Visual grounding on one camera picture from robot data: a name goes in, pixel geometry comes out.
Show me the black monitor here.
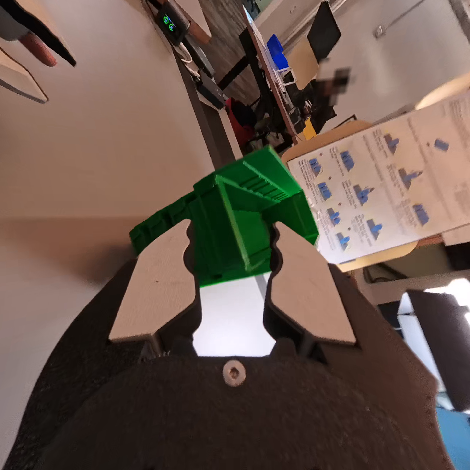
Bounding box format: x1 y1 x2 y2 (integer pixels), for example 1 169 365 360
306 1 343 62

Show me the white desk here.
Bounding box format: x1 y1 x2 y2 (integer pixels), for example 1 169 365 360
0 44 280 452

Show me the white cable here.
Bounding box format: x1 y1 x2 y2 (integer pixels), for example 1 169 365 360
176 43 202 78

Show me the black device green display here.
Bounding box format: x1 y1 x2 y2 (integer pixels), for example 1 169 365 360
156 3 191 45

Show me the black power adapter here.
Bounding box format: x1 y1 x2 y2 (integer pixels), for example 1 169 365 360
195 75 225 110

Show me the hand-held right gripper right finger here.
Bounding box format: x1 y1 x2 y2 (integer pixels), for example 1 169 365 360
263 221 357 356

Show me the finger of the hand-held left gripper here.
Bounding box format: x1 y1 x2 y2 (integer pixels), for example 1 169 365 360
5 0 76 67
0 48 49 104

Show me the person's left hand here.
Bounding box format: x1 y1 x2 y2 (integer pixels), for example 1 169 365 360
20 32 58 67

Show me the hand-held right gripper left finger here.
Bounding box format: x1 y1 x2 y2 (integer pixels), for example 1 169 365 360
108 219 203 351

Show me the white instruction sheet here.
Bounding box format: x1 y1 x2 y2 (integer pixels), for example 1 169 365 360
286 92 470 266

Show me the blue plastic bin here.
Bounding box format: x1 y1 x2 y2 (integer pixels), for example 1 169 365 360
266 34 286 71

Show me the red bag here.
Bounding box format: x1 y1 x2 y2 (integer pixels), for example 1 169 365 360
225 97 258 148

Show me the wooden display board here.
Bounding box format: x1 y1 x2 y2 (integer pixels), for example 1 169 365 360
281 73 470 273

